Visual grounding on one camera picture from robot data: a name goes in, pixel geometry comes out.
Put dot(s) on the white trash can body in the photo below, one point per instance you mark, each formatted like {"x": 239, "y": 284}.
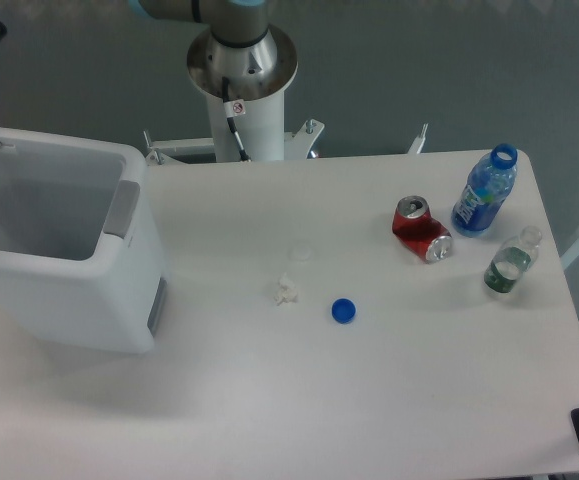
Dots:
{"x": 81, "y": 261}

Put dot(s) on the blue plastic drink bottle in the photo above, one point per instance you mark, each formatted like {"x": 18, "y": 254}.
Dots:
{"x": 488, "y": 185}

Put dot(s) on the white translucent bottle cap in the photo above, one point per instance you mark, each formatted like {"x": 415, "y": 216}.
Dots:
{"x": 301, "y": 252}

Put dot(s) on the blue bottle cap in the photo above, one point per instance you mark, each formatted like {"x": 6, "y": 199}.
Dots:
{"x": 343, "y": 310}

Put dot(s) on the crushed red soda can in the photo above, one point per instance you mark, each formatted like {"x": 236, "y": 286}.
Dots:
{"x": 416, "y": 228}

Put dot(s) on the crumpled white paper scrap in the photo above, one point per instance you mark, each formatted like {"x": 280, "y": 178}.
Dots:
{"x": 286, "y": 291}

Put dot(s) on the clear green-label bottle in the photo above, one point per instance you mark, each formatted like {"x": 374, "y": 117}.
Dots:
{"x": 512, "y": 260}

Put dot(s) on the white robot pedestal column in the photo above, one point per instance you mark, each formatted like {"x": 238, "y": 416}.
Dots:
{"x": 244, "y": 90}

